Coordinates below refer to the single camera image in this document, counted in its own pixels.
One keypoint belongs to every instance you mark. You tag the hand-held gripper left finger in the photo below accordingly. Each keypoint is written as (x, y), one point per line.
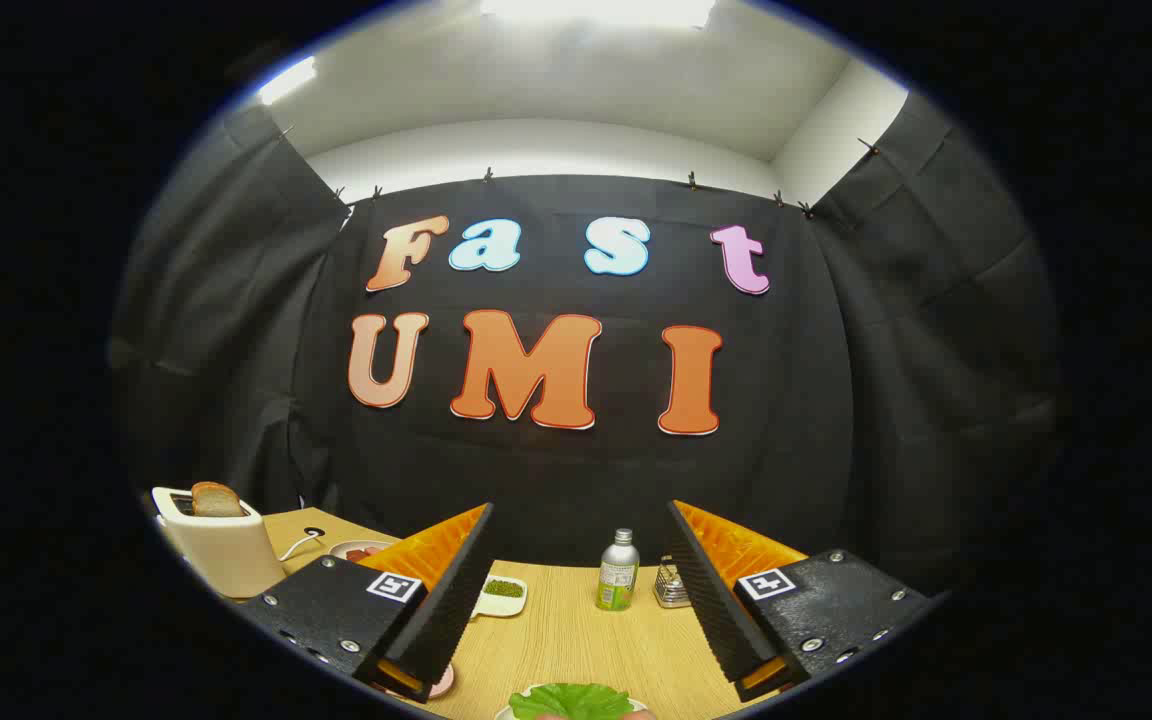
(456, 590)

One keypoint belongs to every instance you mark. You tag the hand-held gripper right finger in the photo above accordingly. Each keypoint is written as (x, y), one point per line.
(711, 590)

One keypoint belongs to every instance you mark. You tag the green lettuce leaf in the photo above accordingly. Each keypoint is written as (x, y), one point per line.
(571, 700)

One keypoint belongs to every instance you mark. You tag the toasted bread slice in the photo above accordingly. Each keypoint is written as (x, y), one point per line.
(216, 500)

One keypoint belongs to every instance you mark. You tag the white divided bean tray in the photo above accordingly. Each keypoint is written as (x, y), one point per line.
(501, 604)

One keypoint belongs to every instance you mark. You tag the pile of green beans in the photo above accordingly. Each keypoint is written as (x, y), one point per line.
(504, 589)

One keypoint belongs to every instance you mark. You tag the green label metal bottle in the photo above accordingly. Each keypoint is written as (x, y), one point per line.
(617, 575)

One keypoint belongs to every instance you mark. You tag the pink round plate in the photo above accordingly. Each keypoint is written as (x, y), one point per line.
(442, 685)

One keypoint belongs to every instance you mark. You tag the round white plate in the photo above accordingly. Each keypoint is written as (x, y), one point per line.
(346, 547)

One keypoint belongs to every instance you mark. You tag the white rounded rectangular plate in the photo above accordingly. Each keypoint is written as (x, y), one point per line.
(502, 714)

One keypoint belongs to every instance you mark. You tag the black backdrop cloth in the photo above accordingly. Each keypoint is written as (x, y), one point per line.
(576, 480)

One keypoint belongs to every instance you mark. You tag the white toaster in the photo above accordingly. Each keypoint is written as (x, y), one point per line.
(226, 555)

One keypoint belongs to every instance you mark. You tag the ceiling light panel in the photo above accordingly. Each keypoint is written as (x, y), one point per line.
(288, 80)
(596, 10)

